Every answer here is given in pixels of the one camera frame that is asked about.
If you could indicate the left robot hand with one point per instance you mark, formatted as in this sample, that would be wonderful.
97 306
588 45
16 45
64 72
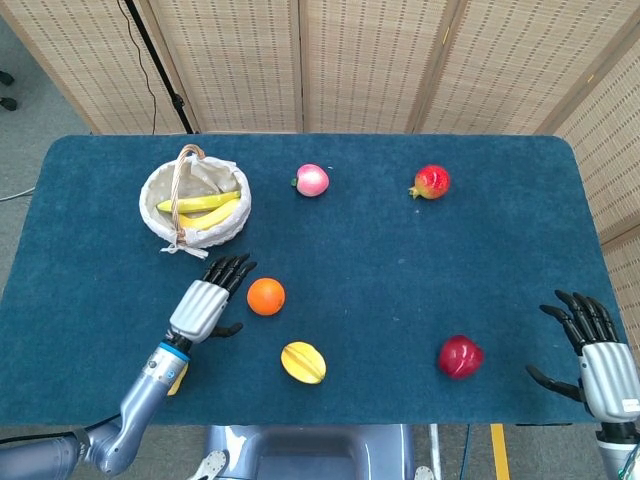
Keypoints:
197 310

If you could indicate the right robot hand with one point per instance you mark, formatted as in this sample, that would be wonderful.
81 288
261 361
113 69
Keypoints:
607 375

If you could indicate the orange fruit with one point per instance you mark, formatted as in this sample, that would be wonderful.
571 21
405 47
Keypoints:
266 296

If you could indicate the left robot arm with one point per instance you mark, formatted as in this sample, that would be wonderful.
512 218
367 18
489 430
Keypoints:
140 400

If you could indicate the wicker basket with cloth liner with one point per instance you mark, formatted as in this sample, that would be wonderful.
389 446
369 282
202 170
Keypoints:
220 235

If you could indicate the yellow pear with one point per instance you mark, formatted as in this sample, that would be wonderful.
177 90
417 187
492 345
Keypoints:
179 382

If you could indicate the yellow banana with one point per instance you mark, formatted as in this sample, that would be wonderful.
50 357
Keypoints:
215 216
200 202

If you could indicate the yellow starfruit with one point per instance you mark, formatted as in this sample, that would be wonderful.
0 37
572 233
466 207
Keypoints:
303 362

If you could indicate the dark red apple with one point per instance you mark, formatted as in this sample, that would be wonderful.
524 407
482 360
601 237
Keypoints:
460 357

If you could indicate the pink peach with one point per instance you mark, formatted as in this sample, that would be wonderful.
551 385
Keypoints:
313 181

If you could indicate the blue grey robot torso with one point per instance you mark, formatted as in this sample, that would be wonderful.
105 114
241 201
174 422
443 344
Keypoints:
310 450

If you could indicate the blue velvet tablecloth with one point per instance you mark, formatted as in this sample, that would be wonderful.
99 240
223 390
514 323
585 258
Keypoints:
375 260

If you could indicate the black tripod stand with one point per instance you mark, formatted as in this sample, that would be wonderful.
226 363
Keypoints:
160 65

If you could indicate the red yellow pomegranate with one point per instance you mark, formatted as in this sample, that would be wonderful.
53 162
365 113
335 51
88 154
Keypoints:
432 182

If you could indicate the black office chair base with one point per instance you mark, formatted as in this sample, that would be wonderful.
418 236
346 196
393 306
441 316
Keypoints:
7 104

